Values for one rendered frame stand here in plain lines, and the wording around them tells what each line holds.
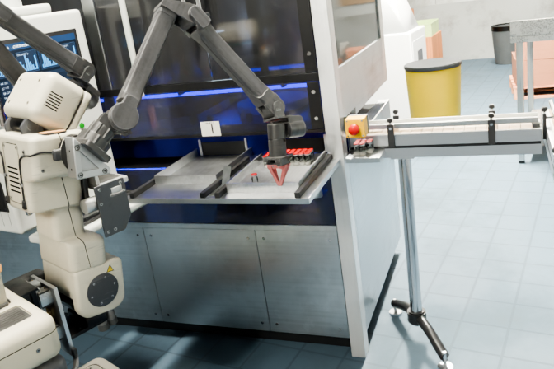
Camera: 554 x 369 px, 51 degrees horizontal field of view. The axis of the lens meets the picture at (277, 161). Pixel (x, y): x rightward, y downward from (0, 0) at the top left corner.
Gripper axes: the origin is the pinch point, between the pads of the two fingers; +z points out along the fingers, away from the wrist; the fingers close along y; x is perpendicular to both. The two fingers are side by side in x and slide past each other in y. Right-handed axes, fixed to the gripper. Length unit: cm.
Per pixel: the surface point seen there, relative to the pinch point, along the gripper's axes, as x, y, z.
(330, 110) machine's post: -7.6, 32.9, -20.7
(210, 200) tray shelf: 23.6, -5.3, 5.2
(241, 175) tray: 20.3, 12.0, 0.0
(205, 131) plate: 45, 31, -15
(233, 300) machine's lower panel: 46, 43, 62
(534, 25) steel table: -74, 278, -57
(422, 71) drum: 9, 309, -30
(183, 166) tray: 55, 27, -1
